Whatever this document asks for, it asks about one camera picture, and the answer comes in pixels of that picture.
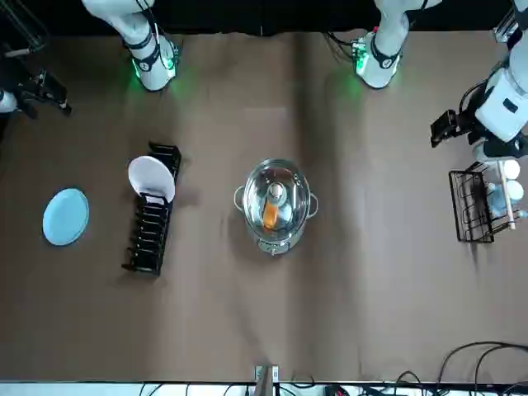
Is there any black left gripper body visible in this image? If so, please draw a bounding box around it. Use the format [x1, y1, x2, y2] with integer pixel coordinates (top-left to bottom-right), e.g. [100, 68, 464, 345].
[431, 109, 471, 149]

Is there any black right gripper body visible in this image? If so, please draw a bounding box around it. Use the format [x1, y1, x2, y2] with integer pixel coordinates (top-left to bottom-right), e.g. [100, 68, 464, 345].
[18, 68, 68, 104]

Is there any glass lid with chrome knob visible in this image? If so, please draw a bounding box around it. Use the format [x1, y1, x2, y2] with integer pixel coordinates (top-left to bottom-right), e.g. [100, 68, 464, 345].
[243, 159, 311, 240]

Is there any light blue plate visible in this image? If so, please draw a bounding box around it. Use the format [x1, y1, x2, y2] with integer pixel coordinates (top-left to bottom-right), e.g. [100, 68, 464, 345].
[42, 188, 90, 248]

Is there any white plate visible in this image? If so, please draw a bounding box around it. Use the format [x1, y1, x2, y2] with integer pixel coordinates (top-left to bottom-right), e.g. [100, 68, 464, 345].
[127, 155, 176, 203]

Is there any pale green steel pot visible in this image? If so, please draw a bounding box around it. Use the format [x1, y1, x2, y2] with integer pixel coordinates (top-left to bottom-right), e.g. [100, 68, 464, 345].
[233, 158, 321, 257]

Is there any black metal stand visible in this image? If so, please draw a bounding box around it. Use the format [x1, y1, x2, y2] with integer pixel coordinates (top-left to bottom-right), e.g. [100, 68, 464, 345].
[0, 0, 47, 59]

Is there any pale pink cup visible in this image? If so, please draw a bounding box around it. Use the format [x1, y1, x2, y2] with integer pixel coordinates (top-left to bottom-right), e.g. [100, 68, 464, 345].
[493, 159, 521, 182]

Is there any light blue cup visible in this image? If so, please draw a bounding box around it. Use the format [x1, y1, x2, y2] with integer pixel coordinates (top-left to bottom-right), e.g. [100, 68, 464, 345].
[488, 180, 528, 219]

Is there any black dish rack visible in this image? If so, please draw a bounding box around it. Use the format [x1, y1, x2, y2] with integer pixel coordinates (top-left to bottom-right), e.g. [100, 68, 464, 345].
[121, 141, 183, 276]

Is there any white desk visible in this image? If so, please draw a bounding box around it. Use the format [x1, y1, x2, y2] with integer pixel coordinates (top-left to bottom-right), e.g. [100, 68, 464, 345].
[0, 381, 528, 396]

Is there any black wire cup rack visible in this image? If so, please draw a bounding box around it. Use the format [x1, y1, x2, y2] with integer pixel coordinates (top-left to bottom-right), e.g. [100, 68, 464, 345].
[448, 158, 528, 244]

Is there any black left base cable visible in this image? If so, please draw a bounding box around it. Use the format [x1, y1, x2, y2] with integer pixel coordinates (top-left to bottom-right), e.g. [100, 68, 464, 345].
[327, 31, 361, 59]

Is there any black desk cable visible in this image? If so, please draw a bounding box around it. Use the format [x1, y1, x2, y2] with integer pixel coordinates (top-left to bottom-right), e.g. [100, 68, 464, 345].
[440, 341, 528, 396]

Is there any aluminium profile post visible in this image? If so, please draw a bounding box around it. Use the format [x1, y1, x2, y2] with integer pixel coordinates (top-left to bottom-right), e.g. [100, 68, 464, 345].
[253, 365, 280, 396]

